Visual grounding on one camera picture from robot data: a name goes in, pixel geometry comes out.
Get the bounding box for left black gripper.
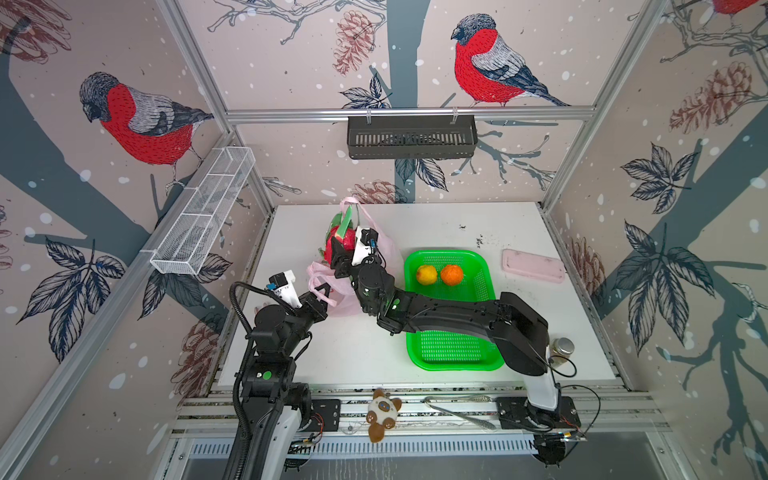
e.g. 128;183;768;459
280;281;330;358

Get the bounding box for red dragon fruit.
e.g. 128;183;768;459
322;206;359;268

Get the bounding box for pink plastic bag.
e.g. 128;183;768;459
307;197;404;317

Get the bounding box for yellow mango fruit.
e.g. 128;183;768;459
416;265;439;286

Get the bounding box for orange fruit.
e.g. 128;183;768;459
440;265;464;286

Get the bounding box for green plastic basket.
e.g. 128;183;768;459
404;250;503;371

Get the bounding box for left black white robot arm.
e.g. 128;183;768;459
223;281;328;479

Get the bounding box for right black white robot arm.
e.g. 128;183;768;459
330;229;580;433

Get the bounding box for brown white plush toy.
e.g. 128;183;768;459
366;389;402;444

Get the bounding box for metal tongs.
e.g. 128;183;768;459
422;395;498;431

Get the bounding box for small glass jar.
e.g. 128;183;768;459
549;337;575;368

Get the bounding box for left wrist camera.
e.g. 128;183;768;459
267;270;301;308

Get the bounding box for black hanging wire basket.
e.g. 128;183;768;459
347;115;478;160

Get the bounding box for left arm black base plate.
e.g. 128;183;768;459
300;399;341;433

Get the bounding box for white wire mesh shelf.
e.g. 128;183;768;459
150;146;255;275

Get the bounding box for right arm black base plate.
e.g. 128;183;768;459
495;396;582;433

